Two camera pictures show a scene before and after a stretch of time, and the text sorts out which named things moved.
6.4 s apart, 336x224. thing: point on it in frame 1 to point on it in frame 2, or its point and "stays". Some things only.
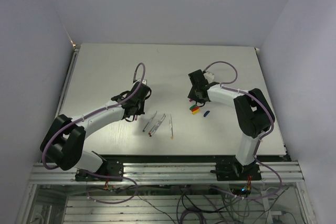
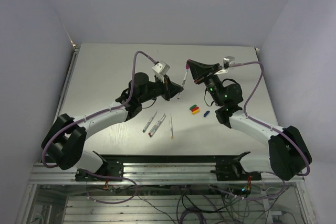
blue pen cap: x=206 y=113 stays
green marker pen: x=144 y=128 stays
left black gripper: x=140 y=110 to x=169 y=88
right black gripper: x=191 y=96 to x=198 y=70
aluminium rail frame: x=272 y=173 stays
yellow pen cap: x=195 y=112 stays
